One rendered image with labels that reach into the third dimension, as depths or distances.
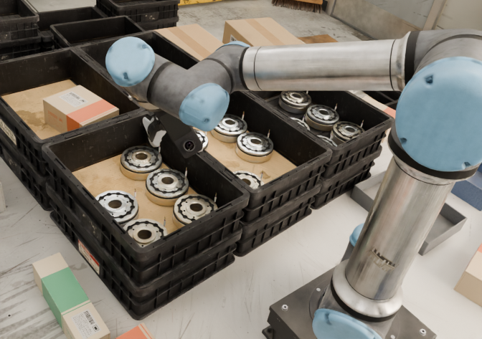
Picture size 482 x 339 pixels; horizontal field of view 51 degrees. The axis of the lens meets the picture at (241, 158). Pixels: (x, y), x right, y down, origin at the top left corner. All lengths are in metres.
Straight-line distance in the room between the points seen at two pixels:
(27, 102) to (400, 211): 1.14
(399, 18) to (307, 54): 3.70
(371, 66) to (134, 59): 0.35
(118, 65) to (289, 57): 0.26
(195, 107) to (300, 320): 0.53
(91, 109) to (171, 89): 0.63
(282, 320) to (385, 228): 0.42
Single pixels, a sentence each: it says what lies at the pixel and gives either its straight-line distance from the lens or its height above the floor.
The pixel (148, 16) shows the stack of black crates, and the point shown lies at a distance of 2.94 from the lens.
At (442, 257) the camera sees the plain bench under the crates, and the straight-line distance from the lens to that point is 1.51.
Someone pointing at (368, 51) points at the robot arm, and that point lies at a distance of 0.77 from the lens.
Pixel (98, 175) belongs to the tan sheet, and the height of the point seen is 0.83.
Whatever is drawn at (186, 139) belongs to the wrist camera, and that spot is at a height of 1.10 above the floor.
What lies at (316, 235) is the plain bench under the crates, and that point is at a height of 0.70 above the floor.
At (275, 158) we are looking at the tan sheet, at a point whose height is 0.83.
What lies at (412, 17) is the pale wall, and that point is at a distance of 4.42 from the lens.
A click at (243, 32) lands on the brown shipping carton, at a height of 0.86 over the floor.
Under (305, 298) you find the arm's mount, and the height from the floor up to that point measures 0.80.
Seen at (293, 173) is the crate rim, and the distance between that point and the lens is 1.20.
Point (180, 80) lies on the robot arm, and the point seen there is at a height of 1.28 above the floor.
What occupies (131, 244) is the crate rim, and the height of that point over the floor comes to 0.93.
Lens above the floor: 1.66
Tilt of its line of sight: 37 degrees down
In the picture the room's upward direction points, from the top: 11 degrees clockwise
